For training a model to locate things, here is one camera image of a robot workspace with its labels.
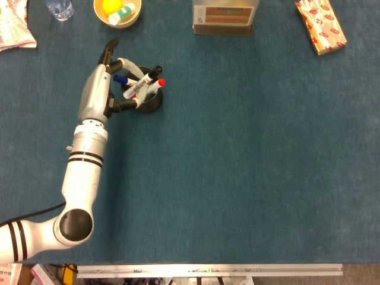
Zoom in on gold and red wrapped package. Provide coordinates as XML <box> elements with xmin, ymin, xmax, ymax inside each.
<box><xmin>294</xmin><ymin>0</ymin><xmax>348</xmax><ymax>56</ymax></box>

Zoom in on green and white bottle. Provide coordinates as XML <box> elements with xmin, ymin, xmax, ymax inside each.
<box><xmin>107</xmin><ymin>2</ymin><xmax>137</xmax><ymax>26</ymax></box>

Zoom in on yellow ball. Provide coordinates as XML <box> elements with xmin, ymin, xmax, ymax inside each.
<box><xmin>102</xmin><ymin>0</ymin><xmax>123</xmax><ymax>15</ymax></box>

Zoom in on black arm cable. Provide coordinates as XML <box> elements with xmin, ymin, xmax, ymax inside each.
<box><xmin>0</xmin><ymin>201</ymin><xmax>67</xmax><ymax>226</ymax></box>

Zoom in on cream bowl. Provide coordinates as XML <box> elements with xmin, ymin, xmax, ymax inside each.
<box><xmin>93</xmin><ymin>0</ymin><xmax>143</xmax><ymax>29</ymax></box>

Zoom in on yellow object under table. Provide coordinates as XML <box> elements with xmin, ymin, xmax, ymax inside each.
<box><xmin>61</xmin><ymin>263</ymin><xmax>78</xmax><ymax>285</ymax></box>

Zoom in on red whiteboard marker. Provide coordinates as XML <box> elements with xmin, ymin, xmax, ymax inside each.
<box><xmin>130</xmin><ymin>78</ymin><xmax>166</xmax><ymax>100</ymax></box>

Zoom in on brown box with label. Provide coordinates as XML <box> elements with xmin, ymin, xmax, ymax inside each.
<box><xmin>192</xmin><ymin>0</ymin><xmax>260</xmax><ymax>36</ymax></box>

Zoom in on aluminium rail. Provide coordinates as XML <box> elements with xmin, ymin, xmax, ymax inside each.
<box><xmin>76</xmin><ymin>263</ymin><xmax>344</xmax><ymax>279</ymax></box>

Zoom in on blue whiteboard marker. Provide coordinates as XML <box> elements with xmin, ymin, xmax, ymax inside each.
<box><xmin>113</xmin><ymin>74</ymin><xmax>137</xmax><ymax>87</ymax></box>

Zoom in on printed paper box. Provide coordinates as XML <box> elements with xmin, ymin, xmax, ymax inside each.
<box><xmin>0</xmin><ymin>262</ymin><xmax>23</xmax><ymax>285</ymax></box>

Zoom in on pink box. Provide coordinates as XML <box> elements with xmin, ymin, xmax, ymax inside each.
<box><xmin>29</xmin><ymin>263</ymin><xmax>60</xmax><ymax>285</ymax></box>

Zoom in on clear plastic water bottle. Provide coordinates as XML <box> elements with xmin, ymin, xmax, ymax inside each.
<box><xmin>45</xmin><ymin>0</ymin><xmax>74</xmax><ymax>21</ymax></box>

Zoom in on white printed snack bag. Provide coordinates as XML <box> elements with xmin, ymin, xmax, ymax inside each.
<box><xmin>0</xmin><ymin>0</ymin><xmax>38</xmax><ymax>53</ymax></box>

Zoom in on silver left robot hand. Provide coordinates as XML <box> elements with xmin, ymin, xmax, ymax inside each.
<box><xmin>77</xmin><ymin>37</ymin><xmax>148</xmax><ymax>125</ymax></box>

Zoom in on black whiteboard marker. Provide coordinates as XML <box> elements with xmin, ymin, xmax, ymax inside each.
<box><xmin>122</xmin><ymin>65</ymin><xmax>163</xmax><ymax>100</ymax></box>

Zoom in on black mesh pen holder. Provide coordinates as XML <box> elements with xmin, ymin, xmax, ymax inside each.
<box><xmin>120</xmin><ymin>65</ymin><xmax>164</xmax><ymax>114</ymax></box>

